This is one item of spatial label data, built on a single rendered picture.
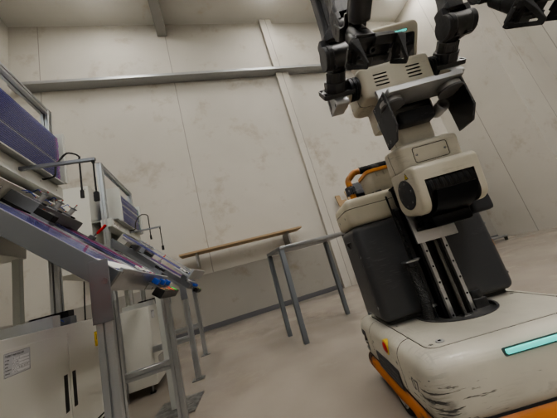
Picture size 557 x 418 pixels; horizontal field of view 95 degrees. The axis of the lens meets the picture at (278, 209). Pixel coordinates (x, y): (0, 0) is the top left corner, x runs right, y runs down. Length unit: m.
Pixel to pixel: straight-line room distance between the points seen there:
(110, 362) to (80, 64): 6.59
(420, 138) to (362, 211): 0.35
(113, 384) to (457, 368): 0.88
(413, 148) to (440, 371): 0.66
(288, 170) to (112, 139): 3.42
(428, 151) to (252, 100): 5.42
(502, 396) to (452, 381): 0.12
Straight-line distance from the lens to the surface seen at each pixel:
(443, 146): 1.06
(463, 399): 0.91
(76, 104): 6.54
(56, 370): 1.29
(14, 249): 1.80
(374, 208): 1.16
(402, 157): 0.98
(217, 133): 5.65
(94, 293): 0.89
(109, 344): 0.88
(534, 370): 0.99
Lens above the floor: 0.59
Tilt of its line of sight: 13 degrees up
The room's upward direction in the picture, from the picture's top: 16 degrees counter-clockwise
